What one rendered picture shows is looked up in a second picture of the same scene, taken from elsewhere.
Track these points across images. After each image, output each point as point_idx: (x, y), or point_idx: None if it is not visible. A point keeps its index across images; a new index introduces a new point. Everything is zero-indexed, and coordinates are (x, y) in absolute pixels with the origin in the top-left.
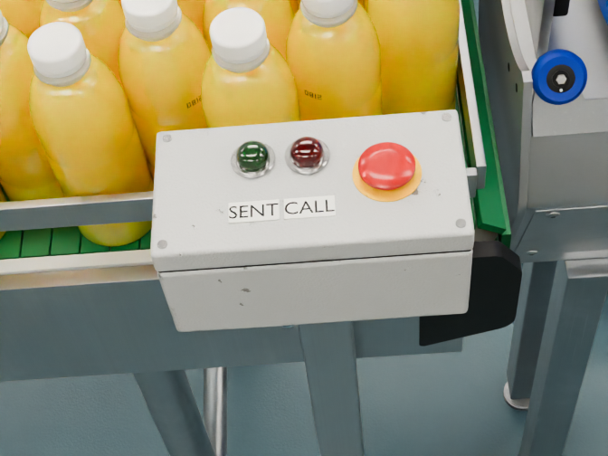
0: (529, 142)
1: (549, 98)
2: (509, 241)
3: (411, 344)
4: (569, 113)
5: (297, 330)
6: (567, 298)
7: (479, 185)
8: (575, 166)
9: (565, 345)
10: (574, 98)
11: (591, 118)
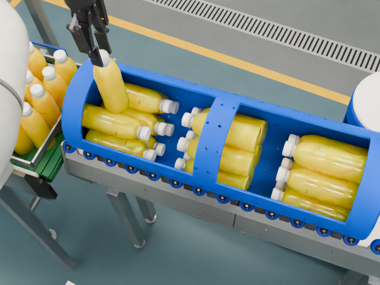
0: (65, 158)
1: (65, 150)
2: (50, 180)
3: (36, 194)
4: (73, 155)
5: (8, 181)
6: (109, 197)
7: (34, 165)
8: (78, 168)
9: (117, 209)
10: (70, 152)
11: (78, 158)
